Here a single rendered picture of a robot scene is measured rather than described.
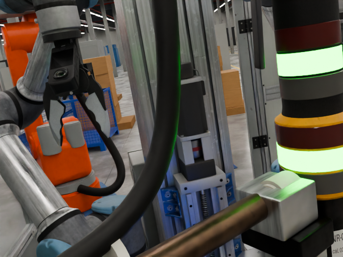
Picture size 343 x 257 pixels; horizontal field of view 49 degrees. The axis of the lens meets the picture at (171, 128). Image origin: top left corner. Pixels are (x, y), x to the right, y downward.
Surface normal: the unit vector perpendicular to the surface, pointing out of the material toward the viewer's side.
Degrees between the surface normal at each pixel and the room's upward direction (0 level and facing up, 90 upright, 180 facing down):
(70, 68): 32
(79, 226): 49
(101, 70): 90
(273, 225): 90
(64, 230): 53
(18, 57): 96
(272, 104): 90
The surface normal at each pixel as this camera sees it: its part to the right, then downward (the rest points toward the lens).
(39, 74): -0.07, 0.68
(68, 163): 0.46, 0.12
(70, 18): 0.72, 0.04
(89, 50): 0.00, 0.22
